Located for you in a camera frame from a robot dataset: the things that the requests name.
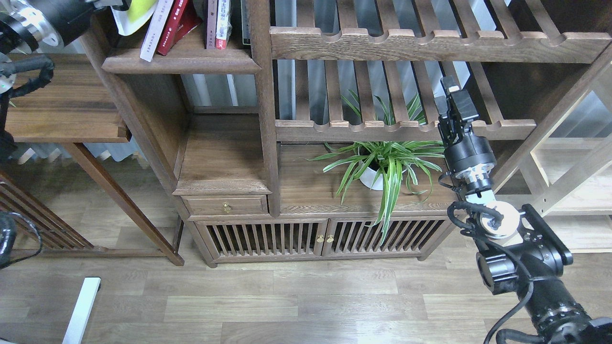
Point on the light wooden shelf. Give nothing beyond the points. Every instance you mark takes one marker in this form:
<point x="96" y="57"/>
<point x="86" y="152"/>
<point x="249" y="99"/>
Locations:
<point x="563" y="168"/>

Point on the white bar on floor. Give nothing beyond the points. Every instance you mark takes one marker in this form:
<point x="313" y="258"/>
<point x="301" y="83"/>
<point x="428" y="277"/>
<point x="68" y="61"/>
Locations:
<point x="82" y="310"/>

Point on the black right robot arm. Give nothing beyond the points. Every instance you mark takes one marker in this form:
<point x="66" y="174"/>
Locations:
<point x="517" y="251"/>

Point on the yellow green book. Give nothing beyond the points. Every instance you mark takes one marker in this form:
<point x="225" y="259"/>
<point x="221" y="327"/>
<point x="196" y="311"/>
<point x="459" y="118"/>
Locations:
<point x="135" y="17"/>

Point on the red white upright book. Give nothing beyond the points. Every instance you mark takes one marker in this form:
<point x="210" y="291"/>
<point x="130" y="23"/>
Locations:
<point x="223" y="24"/>

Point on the dark wooden bookshelf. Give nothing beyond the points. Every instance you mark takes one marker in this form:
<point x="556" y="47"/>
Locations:
<point x="238" y="125"/>

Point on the white plant pot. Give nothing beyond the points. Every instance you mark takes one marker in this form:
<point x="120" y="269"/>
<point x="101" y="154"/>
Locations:
<point x="369" y="177"/>

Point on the dark wooden side table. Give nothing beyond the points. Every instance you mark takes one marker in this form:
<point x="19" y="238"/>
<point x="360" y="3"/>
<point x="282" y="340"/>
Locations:
<point x="73" y="110"/>

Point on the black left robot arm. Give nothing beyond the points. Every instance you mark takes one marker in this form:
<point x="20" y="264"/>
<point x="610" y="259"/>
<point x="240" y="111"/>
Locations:
<point x="23" y="71"/>

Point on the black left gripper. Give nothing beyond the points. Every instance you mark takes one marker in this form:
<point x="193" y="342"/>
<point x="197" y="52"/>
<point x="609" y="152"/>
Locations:
<point x="54" y="22"/>

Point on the green spider plant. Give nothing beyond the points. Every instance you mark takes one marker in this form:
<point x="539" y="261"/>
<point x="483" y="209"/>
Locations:
<point x="417" y="177"/>

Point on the dark upright book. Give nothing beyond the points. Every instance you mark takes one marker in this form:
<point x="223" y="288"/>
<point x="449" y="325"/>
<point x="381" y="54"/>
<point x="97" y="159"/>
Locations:
<point x="245" y="24"/>

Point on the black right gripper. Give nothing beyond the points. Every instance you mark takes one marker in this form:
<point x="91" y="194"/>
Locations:
<point x="467" y="154"/>

